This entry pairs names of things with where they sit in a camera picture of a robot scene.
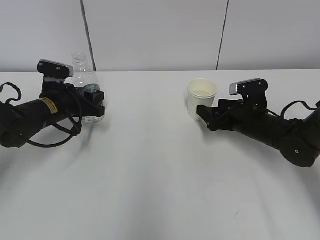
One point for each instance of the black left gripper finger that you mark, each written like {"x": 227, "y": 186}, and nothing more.
{"x": 93, "y": 104}

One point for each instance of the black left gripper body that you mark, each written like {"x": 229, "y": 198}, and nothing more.
{"x": 62, "y": 100}

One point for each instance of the white paper cup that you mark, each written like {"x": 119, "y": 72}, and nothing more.
{"x": 201, "y": 91}

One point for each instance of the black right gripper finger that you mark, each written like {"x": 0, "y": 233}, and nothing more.
{"x": 227, "y": 103}
{"x": 213, "y": 117}

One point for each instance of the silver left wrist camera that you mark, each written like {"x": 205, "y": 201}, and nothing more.
{"x": 54, "y": 71}

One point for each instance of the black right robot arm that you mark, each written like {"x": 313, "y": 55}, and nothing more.
{"x": 298, "y": 140}

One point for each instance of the clear plastic water bottle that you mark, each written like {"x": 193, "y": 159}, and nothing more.
{"x": 84, "y": 76}

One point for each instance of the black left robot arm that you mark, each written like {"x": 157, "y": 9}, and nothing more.
{"x": 18, "y": 124}

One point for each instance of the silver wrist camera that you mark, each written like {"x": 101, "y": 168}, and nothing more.
{"x": 54, "y": 71}
{"x": 253, "y": 92}

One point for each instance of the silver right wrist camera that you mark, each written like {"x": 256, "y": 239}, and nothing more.
{"x": 253, "y": 92}

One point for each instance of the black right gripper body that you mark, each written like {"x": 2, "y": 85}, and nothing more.
{"x": 245, "y": 116}

